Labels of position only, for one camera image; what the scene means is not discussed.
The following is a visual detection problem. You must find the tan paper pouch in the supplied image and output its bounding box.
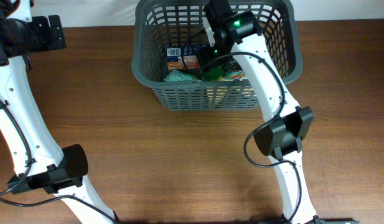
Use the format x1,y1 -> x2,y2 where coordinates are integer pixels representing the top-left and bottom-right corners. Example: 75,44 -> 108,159
206,78 -> 254,107

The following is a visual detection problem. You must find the blue cardboard food box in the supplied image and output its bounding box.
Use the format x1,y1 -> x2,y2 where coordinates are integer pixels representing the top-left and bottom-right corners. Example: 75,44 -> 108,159
166,45 -> 204,70

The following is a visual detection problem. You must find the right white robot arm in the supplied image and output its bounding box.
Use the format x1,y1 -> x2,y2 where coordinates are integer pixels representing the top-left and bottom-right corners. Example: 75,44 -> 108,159
198,1 -> 321,223

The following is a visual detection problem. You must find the grey plastic shopping basket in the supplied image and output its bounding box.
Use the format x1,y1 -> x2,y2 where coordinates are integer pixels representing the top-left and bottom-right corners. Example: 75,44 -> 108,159
132,0 -> 302,110

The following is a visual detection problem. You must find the teal wet wipes pack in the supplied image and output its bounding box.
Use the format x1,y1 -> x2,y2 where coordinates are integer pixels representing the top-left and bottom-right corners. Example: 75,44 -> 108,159
164,70 -> 201,82

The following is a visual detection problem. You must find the silver tin can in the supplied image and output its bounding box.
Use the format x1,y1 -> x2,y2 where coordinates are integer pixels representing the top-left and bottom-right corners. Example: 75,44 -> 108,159
222,60 -> 245,81

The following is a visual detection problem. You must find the green lid glass jar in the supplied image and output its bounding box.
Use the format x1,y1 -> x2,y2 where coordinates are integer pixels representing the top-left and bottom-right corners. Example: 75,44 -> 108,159
202,66 -> 223,82

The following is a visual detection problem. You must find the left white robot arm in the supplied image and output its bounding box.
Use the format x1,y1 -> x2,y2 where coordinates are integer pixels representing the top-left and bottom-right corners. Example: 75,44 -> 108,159
0,1 -> 119,223

